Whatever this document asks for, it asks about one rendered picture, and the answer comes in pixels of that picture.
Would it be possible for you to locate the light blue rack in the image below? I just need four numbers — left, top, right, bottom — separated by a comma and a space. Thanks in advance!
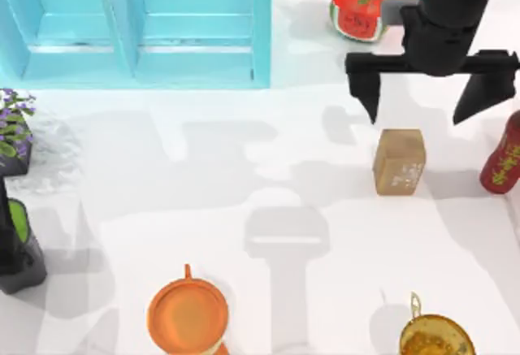
0, 0, 272, 90

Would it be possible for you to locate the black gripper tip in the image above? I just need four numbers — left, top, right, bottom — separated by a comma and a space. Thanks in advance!
0, 174, 10, 226

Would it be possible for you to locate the purple flower black pot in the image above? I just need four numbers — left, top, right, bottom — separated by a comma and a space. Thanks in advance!
0, 89, 37, 176

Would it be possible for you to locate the watermelon plant pot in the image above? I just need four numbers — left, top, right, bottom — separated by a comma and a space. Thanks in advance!
329, 0, 405, 42

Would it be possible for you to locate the orange trophy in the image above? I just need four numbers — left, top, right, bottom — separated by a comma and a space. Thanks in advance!
146, 263, 232, 355

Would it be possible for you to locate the brown cardboard box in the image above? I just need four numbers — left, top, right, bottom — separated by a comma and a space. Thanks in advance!
373, 128, 427, 197

